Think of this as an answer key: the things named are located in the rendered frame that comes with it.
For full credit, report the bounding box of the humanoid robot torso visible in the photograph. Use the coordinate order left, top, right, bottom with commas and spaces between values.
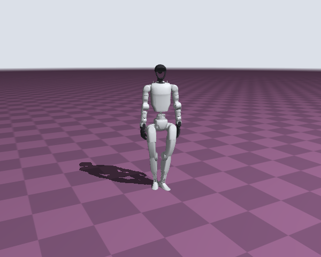
150, 81, 171, 131

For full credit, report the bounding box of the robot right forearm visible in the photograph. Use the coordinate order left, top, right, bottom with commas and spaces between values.
140, 104, 147, 127

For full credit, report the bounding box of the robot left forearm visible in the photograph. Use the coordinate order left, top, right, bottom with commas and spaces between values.
174, 108, 182, 124

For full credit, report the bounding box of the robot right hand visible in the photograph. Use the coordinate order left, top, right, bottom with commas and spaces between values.
140, 123, 147, 140

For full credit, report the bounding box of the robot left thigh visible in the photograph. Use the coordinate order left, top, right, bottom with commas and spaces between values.
161, 123, 177, 161

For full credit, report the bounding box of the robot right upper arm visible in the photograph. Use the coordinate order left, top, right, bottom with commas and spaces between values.
142, 85, 151, 110

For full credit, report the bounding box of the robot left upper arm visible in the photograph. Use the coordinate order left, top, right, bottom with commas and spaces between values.
170, 84, 181, 109

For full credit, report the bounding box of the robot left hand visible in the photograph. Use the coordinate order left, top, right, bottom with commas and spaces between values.
176, 121, 181, 138

